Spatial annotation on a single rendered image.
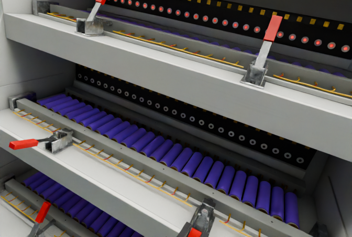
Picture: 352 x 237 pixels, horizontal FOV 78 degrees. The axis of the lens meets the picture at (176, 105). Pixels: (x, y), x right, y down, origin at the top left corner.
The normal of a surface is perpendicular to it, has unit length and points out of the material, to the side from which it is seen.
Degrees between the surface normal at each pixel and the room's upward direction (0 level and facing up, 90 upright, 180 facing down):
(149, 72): 110
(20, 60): 90
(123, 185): 19
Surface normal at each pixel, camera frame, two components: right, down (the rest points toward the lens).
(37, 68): 0.89, 0.33
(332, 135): -0.42, 0.31
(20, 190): 0.18, -0.89
